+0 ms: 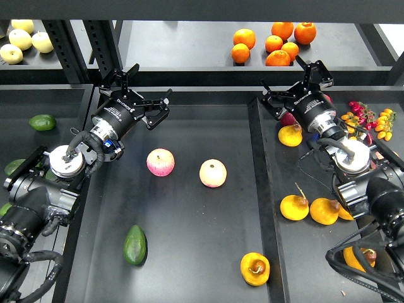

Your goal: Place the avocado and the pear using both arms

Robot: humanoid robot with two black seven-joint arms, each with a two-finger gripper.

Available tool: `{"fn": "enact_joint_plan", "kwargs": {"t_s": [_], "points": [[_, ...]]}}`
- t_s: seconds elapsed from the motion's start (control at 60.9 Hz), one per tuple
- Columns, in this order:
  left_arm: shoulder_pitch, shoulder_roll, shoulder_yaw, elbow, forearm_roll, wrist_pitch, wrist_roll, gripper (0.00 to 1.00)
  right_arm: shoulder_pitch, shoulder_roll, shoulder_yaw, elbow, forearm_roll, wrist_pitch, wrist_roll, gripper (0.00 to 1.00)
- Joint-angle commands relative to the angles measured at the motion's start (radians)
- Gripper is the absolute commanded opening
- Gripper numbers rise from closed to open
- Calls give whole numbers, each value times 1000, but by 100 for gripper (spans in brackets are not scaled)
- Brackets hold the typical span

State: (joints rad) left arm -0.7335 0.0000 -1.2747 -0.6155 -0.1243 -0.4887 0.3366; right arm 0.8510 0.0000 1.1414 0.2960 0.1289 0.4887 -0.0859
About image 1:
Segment orange cherry tomato bunch left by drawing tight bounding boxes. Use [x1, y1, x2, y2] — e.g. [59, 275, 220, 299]
[340, 112, 366, 141]

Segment orange cherry tomato bunch right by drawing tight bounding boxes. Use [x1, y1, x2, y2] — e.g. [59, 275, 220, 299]
[375, 108, 396, 141]

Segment black perforated shelf post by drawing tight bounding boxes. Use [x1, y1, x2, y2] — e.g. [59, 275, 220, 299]
[42, 20, 90, 85]
[83, 20, 123, 85]

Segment pale yellow pear front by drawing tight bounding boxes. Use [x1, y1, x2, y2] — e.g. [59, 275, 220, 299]
[0, 44, 23, 65]

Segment dark red apple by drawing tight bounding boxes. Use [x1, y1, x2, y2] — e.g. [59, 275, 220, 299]
[280, 112, 297, 127]

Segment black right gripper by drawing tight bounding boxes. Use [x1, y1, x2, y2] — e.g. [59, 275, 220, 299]
[261, 56, 338, 133]

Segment orange fruit right small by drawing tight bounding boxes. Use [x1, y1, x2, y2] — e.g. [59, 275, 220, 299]
[281, 42, 299, 62]

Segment black tray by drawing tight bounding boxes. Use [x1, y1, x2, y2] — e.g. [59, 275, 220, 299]
[44, 87, 270, 302]
[1, 85, 94, 297]
[248, 87, 384, 302]

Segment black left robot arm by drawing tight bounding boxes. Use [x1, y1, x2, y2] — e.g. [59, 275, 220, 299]
[1, 64, 169, 302]

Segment orange fruit front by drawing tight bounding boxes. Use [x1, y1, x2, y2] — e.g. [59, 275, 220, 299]
[265, 50, 290, 66]

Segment green avocado left tray middle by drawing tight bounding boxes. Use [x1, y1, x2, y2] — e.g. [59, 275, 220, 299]
[44, 170, 57, 181]

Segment black perforated shelf post left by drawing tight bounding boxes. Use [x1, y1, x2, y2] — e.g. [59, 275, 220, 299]
[42, 20, 90, 85]

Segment black right tray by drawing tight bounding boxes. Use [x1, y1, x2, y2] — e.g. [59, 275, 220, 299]
[248, 87, 384, 302]

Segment red cherry tomato bunch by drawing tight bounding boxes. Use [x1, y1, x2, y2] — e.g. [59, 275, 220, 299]
[348, 101, 377, 130]

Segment pale yellow pear middle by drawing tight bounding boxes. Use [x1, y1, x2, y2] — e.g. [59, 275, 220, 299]
[8, 29, 32, 51]

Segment yellow pear with stem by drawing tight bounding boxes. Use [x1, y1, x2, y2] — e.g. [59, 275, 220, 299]
[280, 183, 309, 221]

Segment orange fruit centre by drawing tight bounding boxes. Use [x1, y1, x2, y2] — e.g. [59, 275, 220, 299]
[265, 35, 283, 53]

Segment pale yellow pear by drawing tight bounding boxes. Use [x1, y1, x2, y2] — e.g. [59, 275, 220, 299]
[32, 32, 54, 54]
[11, 20, 34, 34]
[0, 44, 23, 65]
[8, 29, 32, 51]

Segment red chili pepper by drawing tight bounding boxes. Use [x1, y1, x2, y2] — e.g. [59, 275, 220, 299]
[366, 133, 374, 146]

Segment black middle tray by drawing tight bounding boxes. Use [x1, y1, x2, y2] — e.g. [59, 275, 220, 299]
[44, 87, 270, 302]

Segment orange fruit top right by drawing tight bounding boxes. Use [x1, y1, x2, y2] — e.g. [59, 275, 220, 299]
[294, 22, 317, 45]

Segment dark green avocado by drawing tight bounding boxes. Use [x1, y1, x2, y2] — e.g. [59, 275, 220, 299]
[123, 225, 146, 265]

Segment pale yellow pear right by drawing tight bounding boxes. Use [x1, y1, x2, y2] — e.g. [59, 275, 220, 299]
[32, 32, 54, 54]

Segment orange fruit lower left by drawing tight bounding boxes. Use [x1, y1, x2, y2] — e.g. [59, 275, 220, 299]
[231, 43, 250, 64]

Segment black left tray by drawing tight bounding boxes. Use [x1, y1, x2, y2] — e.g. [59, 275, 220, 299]
[1, 85, 94, 297]

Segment green avocado upper left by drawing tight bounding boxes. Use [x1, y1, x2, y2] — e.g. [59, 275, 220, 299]
[29, 114, 57, 131]

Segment black upper shelf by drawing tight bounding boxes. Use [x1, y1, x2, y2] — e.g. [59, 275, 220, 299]
[1, 1, 403, 86]

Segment orange cherry tomato bunch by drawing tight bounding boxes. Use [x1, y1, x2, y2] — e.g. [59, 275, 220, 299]
[375, 108, 396, 141]
[340, 112, 366, 141]

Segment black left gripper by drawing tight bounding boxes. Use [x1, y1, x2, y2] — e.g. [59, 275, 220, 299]
[90, 63, 172, 139]

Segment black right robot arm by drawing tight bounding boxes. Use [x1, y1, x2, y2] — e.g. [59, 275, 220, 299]
[258, 59, 403, 302]

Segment pink red apple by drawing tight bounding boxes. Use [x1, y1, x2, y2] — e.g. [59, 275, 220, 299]
[146, 148, 175, 177]

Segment green avocado left tray top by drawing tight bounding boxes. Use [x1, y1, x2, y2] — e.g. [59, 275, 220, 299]
[4, 158, 43, 177]

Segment pale yellow pear top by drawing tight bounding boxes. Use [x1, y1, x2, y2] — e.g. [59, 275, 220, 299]
[11, 20, 34, 34]

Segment bright red apple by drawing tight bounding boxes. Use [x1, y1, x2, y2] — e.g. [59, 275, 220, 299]
[324, 93, 333, 103]

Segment pale pink apple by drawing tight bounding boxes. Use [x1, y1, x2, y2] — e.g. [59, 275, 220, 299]
[199, 159, 227, 188]

